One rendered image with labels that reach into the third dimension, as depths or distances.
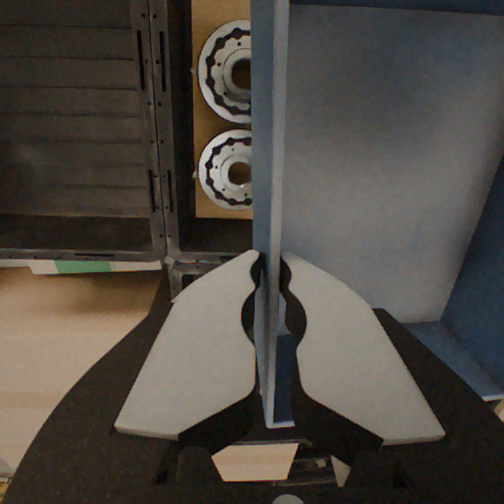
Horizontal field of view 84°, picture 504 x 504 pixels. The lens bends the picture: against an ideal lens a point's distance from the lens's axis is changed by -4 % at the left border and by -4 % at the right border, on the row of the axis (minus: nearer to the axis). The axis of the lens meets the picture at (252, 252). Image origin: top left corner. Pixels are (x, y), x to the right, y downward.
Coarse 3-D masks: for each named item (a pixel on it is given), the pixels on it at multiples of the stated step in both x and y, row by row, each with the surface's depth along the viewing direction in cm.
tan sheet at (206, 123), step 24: (192, 0) 30; (216, 0) 30; (240, 0) 30; (192, 24) 31; (216, 24) 31; (192, 48) 32; (240, 72) 33; (216, 120) 36; (240, 168) 39; (216, 216) 42; (240, 216) 42
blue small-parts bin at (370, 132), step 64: (256, 0) 10; (320, 0) 11; (384, 0) 11; (448, 0) 11; (256, 64) 11; (320, 64) 13; (384, 64) 13; (448, 64) 14; (256, 128) 12; (320, 128) 15; (384, 128) 15; (448, 128) 15; (256, 192) 14; (320, 192) 16; (384, 192) 17; (448, 192) 17; (320, 256) 18; (384, 256) 19; (448, 256) 19; (256, 320) 18; (448, 320) 21
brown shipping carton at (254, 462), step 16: (240, 448) 67; (256, 448) 67; (272, 448) 68; (288, 448) 68; (224, 464) 70; (240, 464) 71; (256, 464) 71; (272, 464) 72; (288, 464) 72; (224, 480) 74; (240, 480) 75
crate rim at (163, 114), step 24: (168, 0) 23; (168, 24) 23; (168, 48) 24; (168, 72) 25; (168, 96) 25; (168, 120) 26; (168, 144) 27; (168, 168) 29; (168, 192) 30; (168, 216) 31; (168, 240) 32
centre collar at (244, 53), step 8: (232, 56) 30; (240, 56) 30; (248, 56) 30; (224, 64) 30; (232, 64) 30; (224, 72) 30; (224, 80) 31; (232, 80) 31; (232, 88) 31; (240, 88) 31; (240, 96) 31; (248, 96) 31
